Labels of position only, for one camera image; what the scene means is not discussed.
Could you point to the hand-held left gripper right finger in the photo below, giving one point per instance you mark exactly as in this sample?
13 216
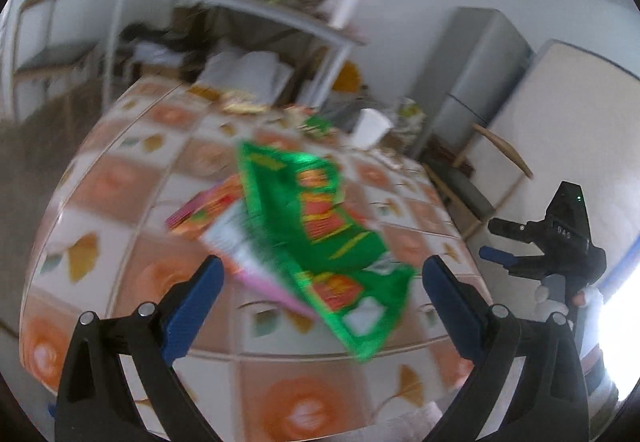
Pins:
452 304

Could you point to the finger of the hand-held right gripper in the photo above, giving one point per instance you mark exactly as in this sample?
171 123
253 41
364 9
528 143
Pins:
520 229
525 267

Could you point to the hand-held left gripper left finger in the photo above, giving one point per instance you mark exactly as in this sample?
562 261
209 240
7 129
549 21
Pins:
192 304

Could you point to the green snack packet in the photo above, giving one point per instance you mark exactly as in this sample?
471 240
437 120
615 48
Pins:
325 232

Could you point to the person's right hand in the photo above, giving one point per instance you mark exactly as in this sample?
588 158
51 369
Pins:
547 297

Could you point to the wooden chair with dark seat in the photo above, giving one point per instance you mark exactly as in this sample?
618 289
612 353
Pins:
465 192
50 55

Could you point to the red and pink snack packet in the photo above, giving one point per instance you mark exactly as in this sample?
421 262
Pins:
200 212

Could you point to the table with tile-patterned cover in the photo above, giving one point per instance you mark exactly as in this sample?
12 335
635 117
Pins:
110 222

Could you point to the white fluffy robe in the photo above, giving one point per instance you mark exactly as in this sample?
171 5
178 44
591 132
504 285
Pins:
410 424

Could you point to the white bag with green print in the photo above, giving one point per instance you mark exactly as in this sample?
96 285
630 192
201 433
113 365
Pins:
411 117

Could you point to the grey refrigerator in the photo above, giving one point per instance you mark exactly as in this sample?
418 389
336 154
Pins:
470 72

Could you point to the white paper cup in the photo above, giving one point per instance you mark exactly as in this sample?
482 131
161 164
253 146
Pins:
371 127

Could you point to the brown and gold packet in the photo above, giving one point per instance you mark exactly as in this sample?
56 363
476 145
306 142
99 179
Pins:
245 103

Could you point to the small green and yellow packet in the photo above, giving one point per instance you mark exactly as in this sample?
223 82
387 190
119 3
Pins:
316 126

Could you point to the yellow plastic bag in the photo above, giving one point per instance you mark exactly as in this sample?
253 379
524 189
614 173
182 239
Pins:
347 77

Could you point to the large white bag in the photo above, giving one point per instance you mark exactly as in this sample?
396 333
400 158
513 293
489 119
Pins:
250 75

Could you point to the paper towel roll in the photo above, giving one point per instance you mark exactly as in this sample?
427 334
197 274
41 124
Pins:
345 7

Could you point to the long white desk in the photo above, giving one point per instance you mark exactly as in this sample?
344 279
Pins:
280 15

